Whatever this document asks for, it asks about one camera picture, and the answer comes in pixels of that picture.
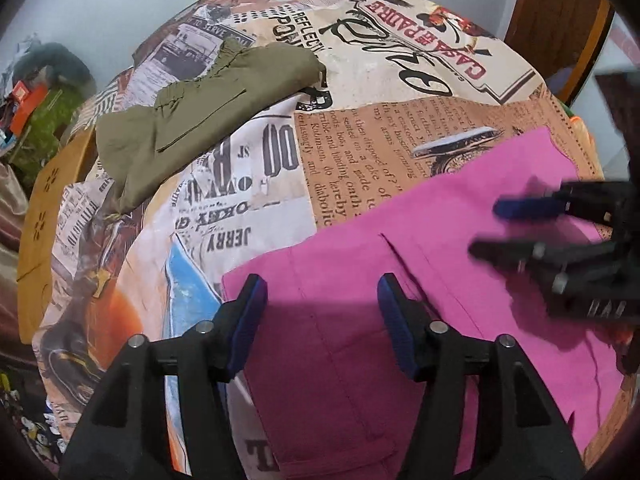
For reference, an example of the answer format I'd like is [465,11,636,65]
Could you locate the wooden chair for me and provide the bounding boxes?
[505,0,616,103]

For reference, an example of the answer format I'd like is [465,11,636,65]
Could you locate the striped pink curtain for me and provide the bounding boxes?
[0,160,36,351]

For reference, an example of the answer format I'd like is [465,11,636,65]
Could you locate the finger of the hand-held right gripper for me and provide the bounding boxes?
[494,180,633,223]
[467,240,618,283]

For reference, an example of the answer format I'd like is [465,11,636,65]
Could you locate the olive green pants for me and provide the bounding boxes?
[95,37,326,213]

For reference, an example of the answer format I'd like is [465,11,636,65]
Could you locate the newspaper print bed sheet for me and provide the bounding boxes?
[32,0,626,480]

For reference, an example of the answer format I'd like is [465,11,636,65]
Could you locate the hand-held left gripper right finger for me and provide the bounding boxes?
[377,273,586,480]

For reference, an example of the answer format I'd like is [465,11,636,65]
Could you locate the dark patterned cloth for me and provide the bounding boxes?
[0,370,66,463]

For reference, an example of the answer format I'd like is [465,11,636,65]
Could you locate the orange box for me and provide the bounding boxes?
[10,80,48,133]

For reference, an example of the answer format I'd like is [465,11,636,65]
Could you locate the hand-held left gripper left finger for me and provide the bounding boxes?
[59,274,269,480]

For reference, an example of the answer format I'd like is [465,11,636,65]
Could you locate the pink pants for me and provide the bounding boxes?
[221,126,626,480]

